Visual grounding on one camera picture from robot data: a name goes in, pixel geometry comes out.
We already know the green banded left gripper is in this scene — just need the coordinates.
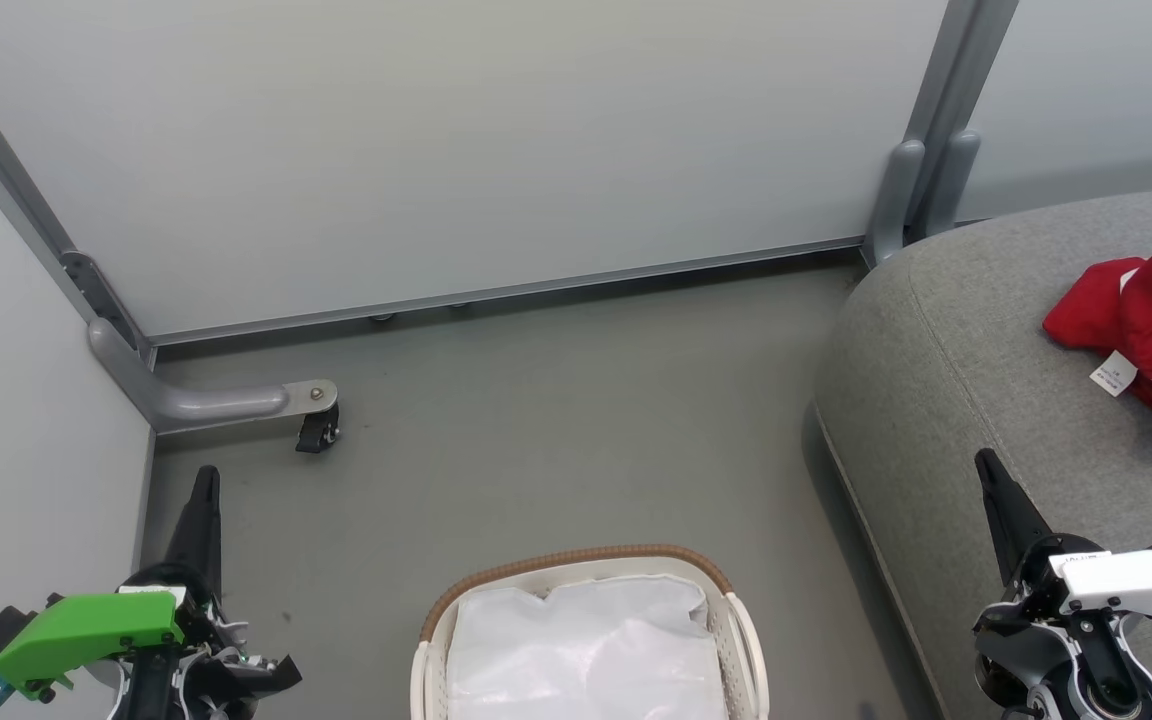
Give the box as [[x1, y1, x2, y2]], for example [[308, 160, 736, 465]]
[[0, 465, 302, 701]]

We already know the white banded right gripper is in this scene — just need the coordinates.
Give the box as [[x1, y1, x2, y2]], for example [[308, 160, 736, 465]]
[[973, 448, 1152, 691]]

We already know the white laundry basket brown rim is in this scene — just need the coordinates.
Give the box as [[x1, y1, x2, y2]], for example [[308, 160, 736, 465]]
[[410, 544, 771, 720]]

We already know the grey curved partition support leg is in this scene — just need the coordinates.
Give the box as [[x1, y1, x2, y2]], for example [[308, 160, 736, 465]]
[[86, 317, 340, 437]]

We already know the grey fabric sofa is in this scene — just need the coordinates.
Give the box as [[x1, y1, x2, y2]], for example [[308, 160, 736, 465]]
[[804, 180, 1152, 720]]

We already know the black caster wheel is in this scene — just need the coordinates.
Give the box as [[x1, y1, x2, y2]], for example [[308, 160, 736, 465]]
[[295, 404, 342, 455]]

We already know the white laundry cloth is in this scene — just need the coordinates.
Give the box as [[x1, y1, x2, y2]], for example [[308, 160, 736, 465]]
[[445, 574, 730, 720]]

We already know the grey corner partition post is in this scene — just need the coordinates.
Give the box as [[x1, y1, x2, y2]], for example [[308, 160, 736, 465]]
[[0, 35, 159, 366]]

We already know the grey partition base rail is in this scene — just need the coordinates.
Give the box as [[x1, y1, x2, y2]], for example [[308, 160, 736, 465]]
[[149, 236, 869, 347]]

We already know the grey metal partition post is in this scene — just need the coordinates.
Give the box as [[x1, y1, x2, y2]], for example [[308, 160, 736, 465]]
[[861, 0, 1020, 269]]

